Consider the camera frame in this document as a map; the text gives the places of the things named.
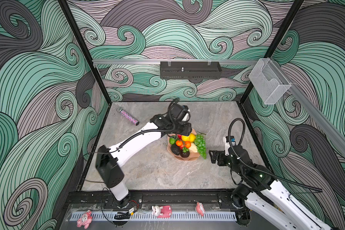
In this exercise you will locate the aluminium rail back wall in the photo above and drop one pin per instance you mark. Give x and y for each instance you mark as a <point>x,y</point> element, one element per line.
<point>135,61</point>

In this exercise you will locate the yellow fake lemon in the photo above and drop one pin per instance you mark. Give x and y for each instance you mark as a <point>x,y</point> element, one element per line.
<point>190,138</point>

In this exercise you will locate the orange fake tangerine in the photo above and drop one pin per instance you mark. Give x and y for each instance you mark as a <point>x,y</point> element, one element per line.
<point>179,143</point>
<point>187,144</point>

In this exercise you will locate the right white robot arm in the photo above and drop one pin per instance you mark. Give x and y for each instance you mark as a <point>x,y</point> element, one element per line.
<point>262,192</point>

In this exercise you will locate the clear plastic wall holder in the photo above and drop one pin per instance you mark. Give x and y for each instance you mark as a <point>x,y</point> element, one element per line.
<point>269,80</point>

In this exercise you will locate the black wall tray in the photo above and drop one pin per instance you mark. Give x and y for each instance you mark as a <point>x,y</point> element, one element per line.
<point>190,70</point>

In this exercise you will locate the green fake lime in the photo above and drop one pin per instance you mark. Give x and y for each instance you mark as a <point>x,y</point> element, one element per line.
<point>172,140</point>

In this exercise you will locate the white bunny pink toy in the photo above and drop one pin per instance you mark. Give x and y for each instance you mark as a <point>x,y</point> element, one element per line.
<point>162,211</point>

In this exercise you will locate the purple sprinkle tube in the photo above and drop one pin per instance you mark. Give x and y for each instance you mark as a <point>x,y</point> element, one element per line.
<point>129,117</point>

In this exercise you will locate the pink plush toy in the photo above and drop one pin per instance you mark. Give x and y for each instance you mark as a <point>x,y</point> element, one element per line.
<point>85,220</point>

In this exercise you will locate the aluminium rail right wall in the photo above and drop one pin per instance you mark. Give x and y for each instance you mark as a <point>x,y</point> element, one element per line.
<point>309,97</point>

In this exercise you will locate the pink wavy fruit bowl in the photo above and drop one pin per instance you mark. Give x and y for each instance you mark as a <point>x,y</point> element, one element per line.
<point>192,157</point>

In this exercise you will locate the dark fake avocado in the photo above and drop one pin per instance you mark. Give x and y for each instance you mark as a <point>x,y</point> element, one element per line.
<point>176,150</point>

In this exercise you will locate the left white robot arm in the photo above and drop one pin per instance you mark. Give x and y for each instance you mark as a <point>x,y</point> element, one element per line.
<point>109,160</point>

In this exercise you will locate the pale fake pear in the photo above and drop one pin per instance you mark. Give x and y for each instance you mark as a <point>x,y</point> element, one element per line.
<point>193,148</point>

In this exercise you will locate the white slotted cable duct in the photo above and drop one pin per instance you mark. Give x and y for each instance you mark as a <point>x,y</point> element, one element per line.
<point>225,216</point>

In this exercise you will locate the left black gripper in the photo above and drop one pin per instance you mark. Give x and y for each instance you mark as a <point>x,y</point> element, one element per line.
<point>187,125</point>

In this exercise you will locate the small pink figurine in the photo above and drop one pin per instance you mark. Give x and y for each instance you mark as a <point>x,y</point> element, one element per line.
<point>200,209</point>

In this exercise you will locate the aluminium rail wall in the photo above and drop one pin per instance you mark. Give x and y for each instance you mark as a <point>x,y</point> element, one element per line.
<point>309,97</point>
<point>135,61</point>

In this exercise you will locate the green fake grape bunch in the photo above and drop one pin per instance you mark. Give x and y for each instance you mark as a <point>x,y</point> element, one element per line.
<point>200,143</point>

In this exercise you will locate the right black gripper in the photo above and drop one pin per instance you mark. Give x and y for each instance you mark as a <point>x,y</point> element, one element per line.
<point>222,157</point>

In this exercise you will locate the dark brown fake fruit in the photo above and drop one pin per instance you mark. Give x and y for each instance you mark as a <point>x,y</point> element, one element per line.
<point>185,153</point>

